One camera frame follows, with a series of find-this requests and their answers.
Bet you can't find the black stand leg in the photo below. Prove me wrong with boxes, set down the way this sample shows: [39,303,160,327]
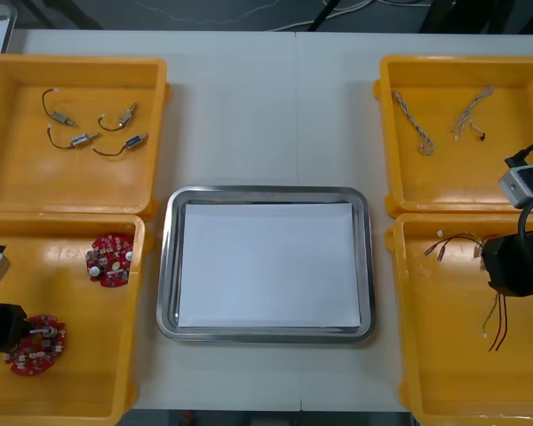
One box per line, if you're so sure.
[306,0,343,32]

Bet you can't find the red green-yellow wire harness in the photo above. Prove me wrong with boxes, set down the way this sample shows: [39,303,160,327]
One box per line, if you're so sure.
[423,229,511,352]

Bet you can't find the white sheet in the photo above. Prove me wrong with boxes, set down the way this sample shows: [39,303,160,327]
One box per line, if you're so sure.
[177,201,362,329]

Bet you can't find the round red circuit board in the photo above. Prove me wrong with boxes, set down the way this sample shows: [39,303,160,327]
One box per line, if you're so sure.
[3,313,68,377]
[84,233,134,288]

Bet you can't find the white background cable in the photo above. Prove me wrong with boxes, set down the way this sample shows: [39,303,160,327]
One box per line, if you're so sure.
[270,0,372,31]

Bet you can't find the white-grey wire harness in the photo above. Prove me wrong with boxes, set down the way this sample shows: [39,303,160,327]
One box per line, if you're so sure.
[450,85,495,144]

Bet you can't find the bare metal solenoid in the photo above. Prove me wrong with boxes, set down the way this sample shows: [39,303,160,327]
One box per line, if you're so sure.
[41,88,77,129]
[98,102,139,133]

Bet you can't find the black background furniture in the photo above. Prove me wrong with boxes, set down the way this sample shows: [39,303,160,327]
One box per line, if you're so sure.
[421,0,533,35]

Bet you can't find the blue label solenoid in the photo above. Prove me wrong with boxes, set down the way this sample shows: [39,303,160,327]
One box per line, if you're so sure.
[91,132,150,159]
[47,126,103,151]

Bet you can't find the blue-white twisted wire harness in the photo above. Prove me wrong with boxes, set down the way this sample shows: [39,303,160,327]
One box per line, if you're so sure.
[390,90,435,157]

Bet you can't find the yellow-orange plastic bin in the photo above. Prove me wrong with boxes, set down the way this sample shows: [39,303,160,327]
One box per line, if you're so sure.
[0,53,172,221]
[0,211,155,426]
[385,212,533,426]
[372,53,533,218]

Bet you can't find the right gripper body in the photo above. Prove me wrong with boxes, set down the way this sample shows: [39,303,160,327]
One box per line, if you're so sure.
[481,233,533,298]

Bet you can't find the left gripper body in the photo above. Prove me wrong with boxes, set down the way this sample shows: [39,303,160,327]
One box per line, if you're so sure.
[0,303,28,354]

